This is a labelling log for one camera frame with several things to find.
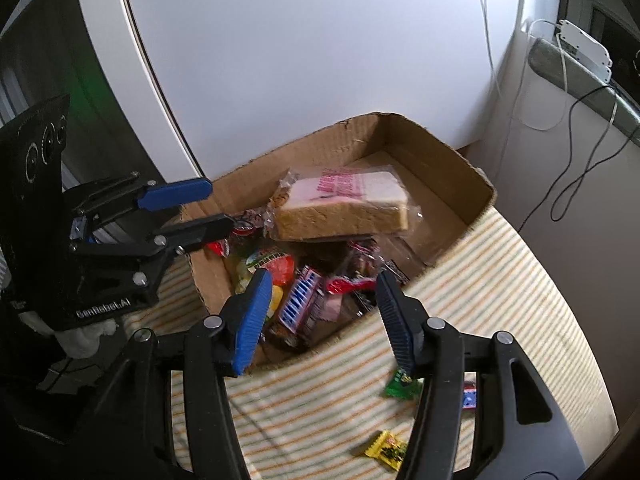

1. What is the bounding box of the green candy packet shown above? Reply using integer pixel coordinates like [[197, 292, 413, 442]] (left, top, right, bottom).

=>
[[384, 368, 424, 401]]

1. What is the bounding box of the yellow candy packet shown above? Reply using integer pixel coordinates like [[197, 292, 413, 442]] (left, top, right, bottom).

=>
[[364, 430, 408, 471]]

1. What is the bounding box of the round jelly cup snack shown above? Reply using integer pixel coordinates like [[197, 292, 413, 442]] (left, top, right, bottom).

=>
[[230, 249, 298, 311]]

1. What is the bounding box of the Snickers bar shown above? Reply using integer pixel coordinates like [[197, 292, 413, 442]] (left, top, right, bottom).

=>
[[266, 266, 326, 349]]

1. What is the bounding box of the packaged sliced bread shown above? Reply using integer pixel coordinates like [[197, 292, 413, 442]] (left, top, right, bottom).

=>
[[265, 166, 422, 242]]

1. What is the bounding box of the red chocolate cake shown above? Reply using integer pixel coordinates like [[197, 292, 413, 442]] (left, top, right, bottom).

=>
[[324, 238, 409, 315]]

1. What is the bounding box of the dark chocolate wafer bar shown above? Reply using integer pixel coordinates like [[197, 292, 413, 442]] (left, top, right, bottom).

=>
[[462, 382, 477, 411]]

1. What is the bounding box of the pink candy packet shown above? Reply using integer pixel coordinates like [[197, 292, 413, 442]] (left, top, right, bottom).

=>
[[319, 294, 343, 323]]

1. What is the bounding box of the white glove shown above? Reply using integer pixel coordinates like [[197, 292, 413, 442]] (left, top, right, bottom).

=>
[[18, 311, 118, 360]]

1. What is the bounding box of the brown cardboard box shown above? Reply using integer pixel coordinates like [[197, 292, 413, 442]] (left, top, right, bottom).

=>
[[180, 113, 496, 370]]

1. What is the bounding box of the grey windowsill mat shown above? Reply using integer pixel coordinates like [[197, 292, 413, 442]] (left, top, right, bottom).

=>
[[527, 38, 639, 146]]

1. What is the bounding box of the white power strip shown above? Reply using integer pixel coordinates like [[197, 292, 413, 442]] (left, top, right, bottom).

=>
[[556, 20, 612, 84]]

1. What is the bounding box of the black cable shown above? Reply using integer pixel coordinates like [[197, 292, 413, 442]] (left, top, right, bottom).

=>
[[514, 84, 640, 233]]

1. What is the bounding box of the white cable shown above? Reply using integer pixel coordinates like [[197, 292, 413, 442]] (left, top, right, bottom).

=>
[[472, 0, 574, 134]]

